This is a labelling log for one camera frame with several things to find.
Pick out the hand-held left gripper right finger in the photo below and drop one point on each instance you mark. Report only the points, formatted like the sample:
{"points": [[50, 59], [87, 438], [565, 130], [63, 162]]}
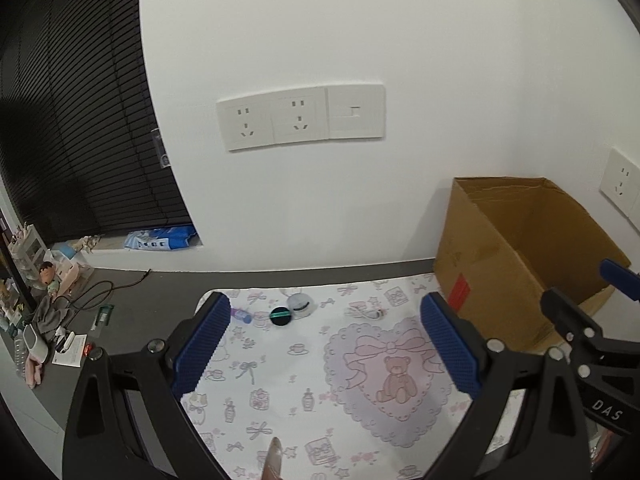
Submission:
{"points": [[450, 345]]}

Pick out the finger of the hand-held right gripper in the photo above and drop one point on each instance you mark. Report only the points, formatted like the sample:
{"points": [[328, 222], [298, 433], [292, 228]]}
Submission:
{"points": [[560, 305], [617, 275]]}

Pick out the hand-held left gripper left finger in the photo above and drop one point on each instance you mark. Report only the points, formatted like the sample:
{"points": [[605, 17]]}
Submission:
{"points": [[200, 345]]}

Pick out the purple lip balm tube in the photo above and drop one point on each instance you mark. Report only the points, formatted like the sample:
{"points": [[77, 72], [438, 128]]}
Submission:
{"points": [[242, 316]]}

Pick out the brown cardboard box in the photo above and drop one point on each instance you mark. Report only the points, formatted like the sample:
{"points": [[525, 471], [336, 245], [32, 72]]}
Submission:
{"points": [[490, 260]]}

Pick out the black compact green stripe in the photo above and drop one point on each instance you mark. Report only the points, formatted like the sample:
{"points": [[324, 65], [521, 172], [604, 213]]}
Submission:
{"points": [[280, 316]]}

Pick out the white round jar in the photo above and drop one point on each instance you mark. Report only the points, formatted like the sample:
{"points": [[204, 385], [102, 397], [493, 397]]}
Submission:
{"points": [[300, 305]]}

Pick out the white bear printed mat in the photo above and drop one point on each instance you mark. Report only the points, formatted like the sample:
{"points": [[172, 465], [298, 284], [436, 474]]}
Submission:
{"points": [[300, 385]]}

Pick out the small red item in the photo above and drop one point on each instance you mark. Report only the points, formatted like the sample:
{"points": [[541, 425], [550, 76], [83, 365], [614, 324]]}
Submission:
{"points": [[90, 351]]}

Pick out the blue tissue packet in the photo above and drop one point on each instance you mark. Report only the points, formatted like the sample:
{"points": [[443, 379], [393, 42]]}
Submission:
{"points": [[160, 238]]}

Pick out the white paper sheet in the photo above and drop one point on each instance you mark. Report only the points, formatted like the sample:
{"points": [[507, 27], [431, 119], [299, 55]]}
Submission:
{"points": [[69, 351]]}

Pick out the white adapter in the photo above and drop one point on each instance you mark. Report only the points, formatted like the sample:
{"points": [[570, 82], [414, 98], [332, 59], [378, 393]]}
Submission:
{"points": [[64, 339]]}

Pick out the pink box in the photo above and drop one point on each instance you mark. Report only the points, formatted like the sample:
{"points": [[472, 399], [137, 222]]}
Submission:
{"points": [[72, 272]]}

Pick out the small beige figures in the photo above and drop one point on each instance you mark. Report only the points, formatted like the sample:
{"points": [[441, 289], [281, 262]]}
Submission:
{"points": [[91, 242]]}

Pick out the grey cloth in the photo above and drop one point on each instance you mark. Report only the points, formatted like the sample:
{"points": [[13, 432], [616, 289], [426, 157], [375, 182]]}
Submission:
{"points": [[50, 317]]}

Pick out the white mini heater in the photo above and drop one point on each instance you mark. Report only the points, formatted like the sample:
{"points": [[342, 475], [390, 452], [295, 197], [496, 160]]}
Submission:
{"points": [[34, 344]]}

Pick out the small doll figure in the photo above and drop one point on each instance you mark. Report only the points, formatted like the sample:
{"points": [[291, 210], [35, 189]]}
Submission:
{"points": [[49, 276]]}

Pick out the pink cloth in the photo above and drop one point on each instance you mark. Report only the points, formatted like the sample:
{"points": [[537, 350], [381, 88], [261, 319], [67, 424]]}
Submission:
{"points": [[32, 372]]}

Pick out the clear water bottle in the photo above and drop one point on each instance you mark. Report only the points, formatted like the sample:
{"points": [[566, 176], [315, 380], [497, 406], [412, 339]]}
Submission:
{"points": [[20, 357]]}

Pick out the white drawer organizer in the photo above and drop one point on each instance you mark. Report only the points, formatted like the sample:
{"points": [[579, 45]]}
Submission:
{"points": [[27, 247]]}

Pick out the black window blinds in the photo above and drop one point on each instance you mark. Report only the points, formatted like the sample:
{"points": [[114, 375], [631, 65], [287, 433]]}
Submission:
{"points": [[75, 100]]}

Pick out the white wall power outlet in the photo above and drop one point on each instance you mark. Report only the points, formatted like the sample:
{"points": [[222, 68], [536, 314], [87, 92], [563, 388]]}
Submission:
{"points": [[245, 124], [299, 116], [620, 180]]}

